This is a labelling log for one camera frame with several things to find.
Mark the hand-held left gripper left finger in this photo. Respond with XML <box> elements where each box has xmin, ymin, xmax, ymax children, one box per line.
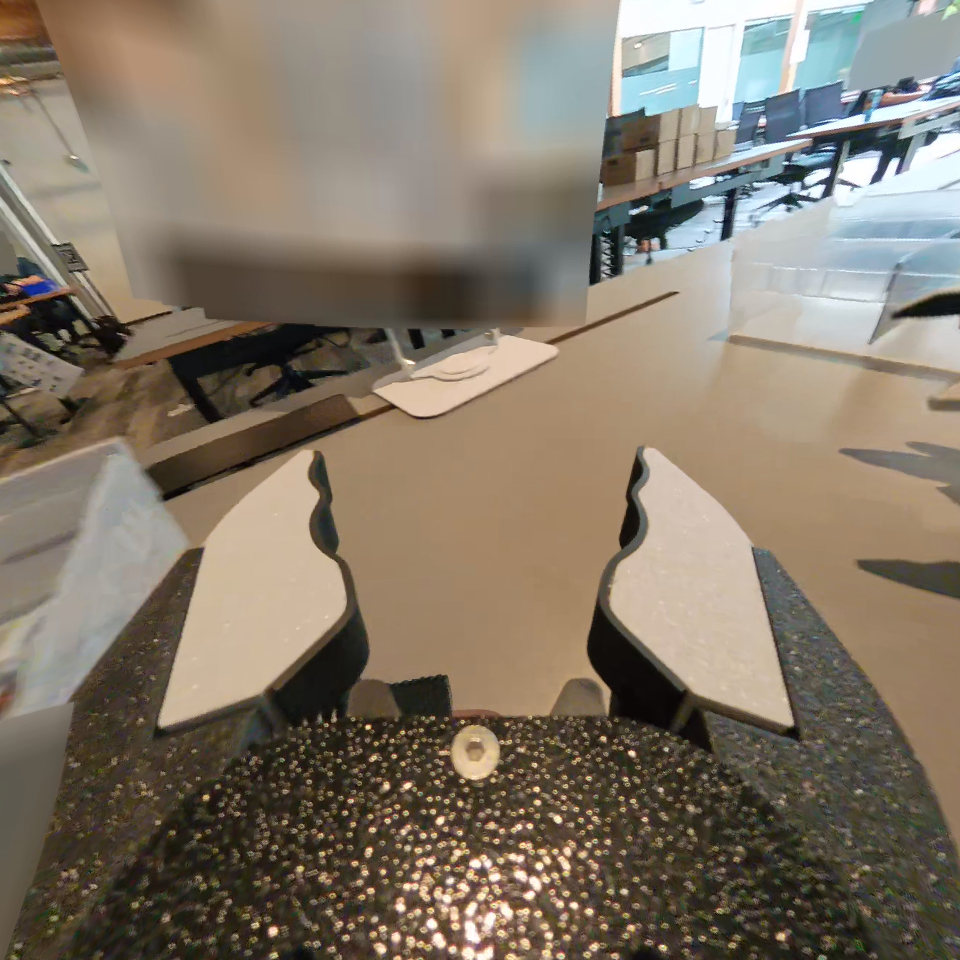
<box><xmin>153</xmin><ymin>448</ymin><xmax>371</xmax><ymax>738</ymax></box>

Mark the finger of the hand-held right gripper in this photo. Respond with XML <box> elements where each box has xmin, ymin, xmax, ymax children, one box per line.
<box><xmin>891</xmin><ymin>288</ymin><xmax>960</xmax><ymax>324</ymax></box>

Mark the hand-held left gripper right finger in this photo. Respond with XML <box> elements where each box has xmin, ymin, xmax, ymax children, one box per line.
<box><xmin>586</xmin><ymin>444</ymin><xmax>798</xmax><ymax>740</ymax></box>

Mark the clear plastic bin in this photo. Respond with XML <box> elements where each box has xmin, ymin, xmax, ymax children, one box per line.
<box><xmin>729</xmin><ymin>180</ymin><xmax>960</xmax><ymax>355</ymax></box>

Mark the long wooden desk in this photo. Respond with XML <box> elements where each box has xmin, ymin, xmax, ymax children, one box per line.
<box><xmin>795</xmin><ymin>93</ymin><xmax>960</xmax><ymax>200</ymax></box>
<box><xmin>596</xmin><ymin>137</ymin><xmax>815</xmax><ymax>286</ymax></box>

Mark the printed paper sheet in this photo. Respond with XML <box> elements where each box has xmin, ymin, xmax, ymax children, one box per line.
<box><xmin>0</xmin><ymin>333</ymin><xmax>85</xmax><ymax>402</ymax></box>

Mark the stack of cardboard boxes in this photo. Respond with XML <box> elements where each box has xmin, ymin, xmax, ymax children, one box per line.
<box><xmin>600</xmin><ymin>105</ymin><xmax>740</xmax><ymax>189</ymax></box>

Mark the black desk cable cover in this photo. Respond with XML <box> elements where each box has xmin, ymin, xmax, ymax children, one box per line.
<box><xmin>146</xmin><ymin>393</ymin><xmax>395</xmax><ymax>498</ymax></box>

